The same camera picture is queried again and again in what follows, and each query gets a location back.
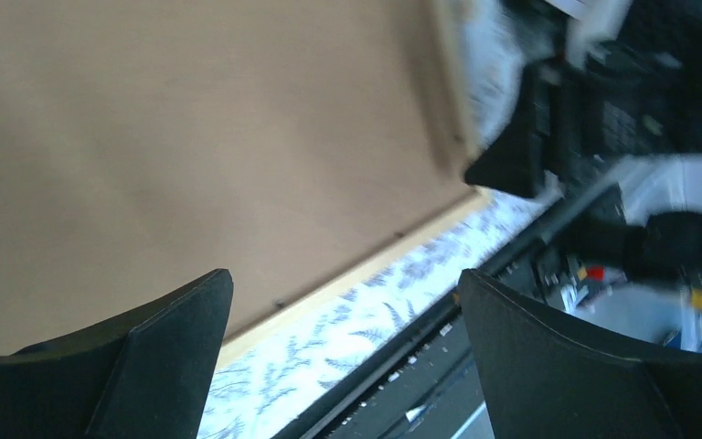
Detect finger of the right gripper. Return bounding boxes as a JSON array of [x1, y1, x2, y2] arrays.
[[463, 66, 548, 198]]

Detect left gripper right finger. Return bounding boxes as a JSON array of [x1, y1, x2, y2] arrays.
[[457, 270, 702, 438]]

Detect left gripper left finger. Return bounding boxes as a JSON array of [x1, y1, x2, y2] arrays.
[[0, 269, 233, 438]]

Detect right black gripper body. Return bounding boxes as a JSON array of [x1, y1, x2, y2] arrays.
[[532, 54, 683, 187]]

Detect brown frame backing board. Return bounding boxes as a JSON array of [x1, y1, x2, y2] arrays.
[[0, 1, 467, 353]]

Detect wooden picture frame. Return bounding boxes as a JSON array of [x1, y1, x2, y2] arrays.
[[216, 1, 490, 371]]

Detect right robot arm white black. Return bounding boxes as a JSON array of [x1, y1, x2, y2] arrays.
[[464, 1, 702, 280]]

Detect floral tablecloth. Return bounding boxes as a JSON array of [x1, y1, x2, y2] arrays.
[[196, 0, 549, 439]]

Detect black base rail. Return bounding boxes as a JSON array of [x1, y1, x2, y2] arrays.
[[277, 184, 624, 438]]

